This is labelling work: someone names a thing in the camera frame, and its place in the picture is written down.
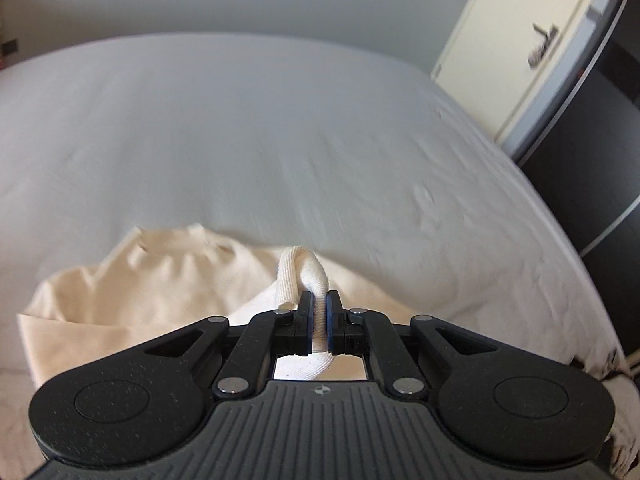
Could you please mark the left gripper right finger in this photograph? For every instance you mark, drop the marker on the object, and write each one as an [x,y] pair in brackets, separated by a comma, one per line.
[371,336]

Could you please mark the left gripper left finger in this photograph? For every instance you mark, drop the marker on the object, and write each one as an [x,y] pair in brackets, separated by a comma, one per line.
[269,335]

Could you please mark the cream sweater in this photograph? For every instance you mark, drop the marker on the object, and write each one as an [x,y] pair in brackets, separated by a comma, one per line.
[155,281]

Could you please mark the grey bed sheet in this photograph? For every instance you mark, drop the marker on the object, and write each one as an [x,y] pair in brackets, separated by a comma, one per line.
[278,142]

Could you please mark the black wardrobe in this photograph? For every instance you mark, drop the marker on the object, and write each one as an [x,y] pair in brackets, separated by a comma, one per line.
[585,163]

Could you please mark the cream door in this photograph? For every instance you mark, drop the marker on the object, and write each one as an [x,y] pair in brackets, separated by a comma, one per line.
[484,67]

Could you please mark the small bag on door handle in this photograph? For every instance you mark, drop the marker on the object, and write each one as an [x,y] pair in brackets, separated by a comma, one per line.
[547,39]

